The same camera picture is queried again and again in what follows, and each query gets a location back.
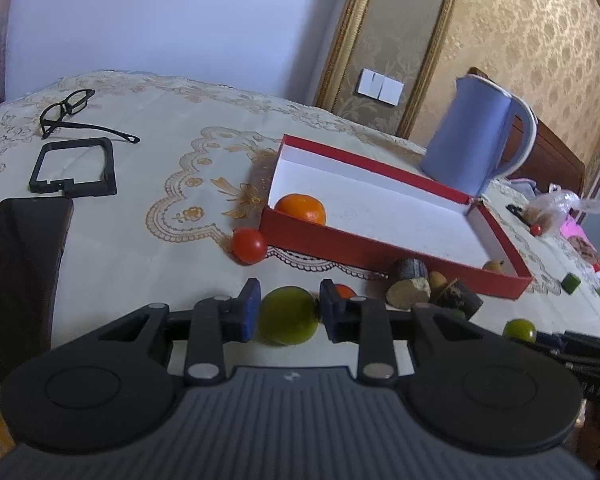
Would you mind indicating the pink packet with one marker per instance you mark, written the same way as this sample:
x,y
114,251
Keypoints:
x,y
573,228

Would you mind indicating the dark sugarcane piece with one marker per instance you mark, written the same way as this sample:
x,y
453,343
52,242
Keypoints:
x,y
407,285
459,299

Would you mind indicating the gold framed wall panel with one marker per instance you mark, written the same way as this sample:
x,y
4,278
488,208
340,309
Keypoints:
x,y
395,25

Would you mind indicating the tan longan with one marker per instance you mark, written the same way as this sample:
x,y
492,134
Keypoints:
x,y
437,281
495,265

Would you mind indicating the green cucumber chunk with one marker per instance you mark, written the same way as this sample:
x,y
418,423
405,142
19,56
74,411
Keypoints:
x,y
570,283

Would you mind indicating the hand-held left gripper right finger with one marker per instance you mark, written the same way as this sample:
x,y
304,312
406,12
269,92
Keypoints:
x,y
330,312

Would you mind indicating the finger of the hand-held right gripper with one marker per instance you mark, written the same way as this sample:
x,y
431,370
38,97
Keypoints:
x,y
555,341

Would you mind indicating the white wall light switch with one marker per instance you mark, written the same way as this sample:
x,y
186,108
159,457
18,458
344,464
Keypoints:
x,y
380,86

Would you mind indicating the orange mandarin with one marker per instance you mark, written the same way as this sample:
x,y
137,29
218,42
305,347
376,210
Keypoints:
x,y
300,208

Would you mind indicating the black rectangular plastic frame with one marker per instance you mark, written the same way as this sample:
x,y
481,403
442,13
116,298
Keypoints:
x,y
107,170

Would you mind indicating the black smartphone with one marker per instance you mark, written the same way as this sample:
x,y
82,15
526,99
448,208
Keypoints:
x,y
15,285

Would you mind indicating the blue electric kettle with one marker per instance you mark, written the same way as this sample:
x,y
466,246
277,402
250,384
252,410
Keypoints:
x,y
467,135

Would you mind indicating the small green tomato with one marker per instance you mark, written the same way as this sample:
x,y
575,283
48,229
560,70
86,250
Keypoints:
x,y
520,330

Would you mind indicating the cream embroidered tablecloth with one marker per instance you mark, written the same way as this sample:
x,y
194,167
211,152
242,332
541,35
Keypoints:
x,y
155,170

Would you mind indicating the small orange-red cherry tomato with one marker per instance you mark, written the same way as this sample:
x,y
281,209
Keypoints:
x,y
344,291

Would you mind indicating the brown wooden chair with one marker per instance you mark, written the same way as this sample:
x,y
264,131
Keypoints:
x,y
550,152

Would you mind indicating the brown round snack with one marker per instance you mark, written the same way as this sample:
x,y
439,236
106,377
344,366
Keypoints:
x,y
586,250

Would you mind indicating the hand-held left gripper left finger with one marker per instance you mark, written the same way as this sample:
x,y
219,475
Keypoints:
x,y
249,310

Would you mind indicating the red cardboard box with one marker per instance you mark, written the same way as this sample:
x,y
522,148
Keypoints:
x,y
380,210

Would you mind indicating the clear plastic bag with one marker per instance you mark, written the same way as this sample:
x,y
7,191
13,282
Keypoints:
x,y
550,207

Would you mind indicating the black eyeglasses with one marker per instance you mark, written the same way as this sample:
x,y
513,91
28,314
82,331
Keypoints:
x,y
62,110

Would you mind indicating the large green tomato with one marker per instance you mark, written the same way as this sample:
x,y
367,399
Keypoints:
x,y
287,315

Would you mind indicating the small black plastic part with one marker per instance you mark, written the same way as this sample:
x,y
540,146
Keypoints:
x,y
515,210

